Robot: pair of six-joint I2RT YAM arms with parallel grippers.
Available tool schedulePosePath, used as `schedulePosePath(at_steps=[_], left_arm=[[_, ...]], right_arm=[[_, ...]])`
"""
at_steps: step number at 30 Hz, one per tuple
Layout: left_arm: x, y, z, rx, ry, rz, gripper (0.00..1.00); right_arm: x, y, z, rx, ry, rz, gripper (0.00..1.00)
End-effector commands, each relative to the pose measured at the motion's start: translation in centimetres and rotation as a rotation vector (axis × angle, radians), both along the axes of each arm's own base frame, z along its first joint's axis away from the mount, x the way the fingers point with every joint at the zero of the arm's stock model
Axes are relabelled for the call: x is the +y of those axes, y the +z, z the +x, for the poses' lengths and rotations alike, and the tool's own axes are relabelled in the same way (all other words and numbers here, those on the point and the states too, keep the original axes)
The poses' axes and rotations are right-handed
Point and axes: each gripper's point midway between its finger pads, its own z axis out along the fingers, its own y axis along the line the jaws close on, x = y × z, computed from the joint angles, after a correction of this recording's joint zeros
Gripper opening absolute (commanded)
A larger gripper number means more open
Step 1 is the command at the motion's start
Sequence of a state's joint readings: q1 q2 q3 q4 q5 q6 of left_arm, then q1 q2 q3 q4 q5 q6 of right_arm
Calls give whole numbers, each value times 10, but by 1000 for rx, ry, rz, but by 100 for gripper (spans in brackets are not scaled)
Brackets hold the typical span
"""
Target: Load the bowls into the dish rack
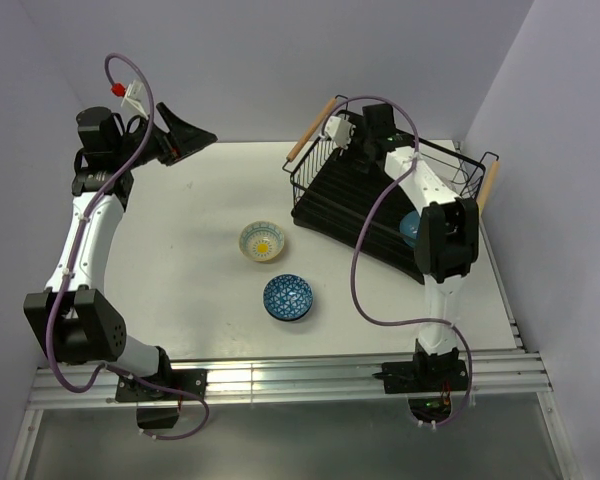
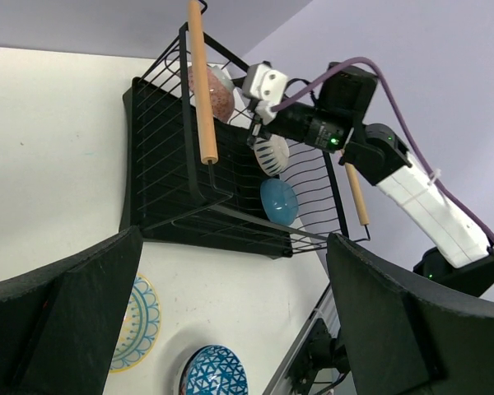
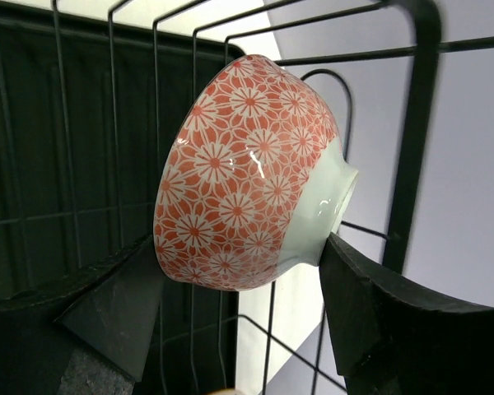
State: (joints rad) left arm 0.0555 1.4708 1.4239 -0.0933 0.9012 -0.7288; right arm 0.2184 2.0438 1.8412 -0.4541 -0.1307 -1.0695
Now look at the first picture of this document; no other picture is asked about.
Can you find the plain blue bowl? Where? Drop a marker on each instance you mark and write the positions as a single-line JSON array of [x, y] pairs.
[[408, 228]]

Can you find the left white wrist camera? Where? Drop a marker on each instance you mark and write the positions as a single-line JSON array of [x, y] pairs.
[[130, 97]]

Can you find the yellow blue sun bowl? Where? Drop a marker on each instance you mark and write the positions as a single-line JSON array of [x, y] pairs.
[[261, 241]]

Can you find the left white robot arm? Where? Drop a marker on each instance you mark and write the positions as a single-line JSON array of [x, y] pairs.
[[71, 318]]

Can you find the wooden rack handle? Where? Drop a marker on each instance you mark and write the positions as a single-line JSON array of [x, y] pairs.
[[311, 130], [487, 185]]

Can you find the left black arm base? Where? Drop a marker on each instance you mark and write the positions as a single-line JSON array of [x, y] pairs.
[[158, 407]]

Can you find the blue triangle pattern bowl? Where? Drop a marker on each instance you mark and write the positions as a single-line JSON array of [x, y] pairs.
[[288, 297]]

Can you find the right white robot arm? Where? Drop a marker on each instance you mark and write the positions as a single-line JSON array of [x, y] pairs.
[[447, 240]]

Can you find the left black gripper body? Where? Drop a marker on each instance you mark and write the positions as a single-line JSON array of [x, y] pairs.
[[167, 149]]

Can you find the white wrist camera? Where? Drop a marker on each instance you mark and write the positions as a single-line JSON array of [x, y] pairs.
[[130, 97], [339, 131]]

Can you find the right wooden rack handle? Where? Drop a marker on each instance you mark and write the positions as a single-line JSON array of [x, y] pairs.
[[487, 185]]

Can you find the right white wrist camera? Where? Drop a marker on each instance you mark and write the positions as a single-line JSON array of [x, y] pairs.
[[339, 131]]

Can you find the left wooden rack handle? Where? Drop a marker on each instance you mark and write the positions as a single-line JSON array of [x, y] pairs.
[[311, 130]]

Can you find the black wire dish rack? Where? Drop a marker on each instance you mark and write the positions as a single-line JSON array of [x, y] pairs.
[[359, 179]]

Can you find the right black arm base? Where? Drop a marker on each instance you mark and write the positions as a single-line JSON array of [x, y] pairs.
[[438, 374]]

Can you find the aluminium mounting rail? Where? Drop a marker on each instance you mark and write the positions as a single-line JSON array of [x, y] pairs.
[[301, 380]]

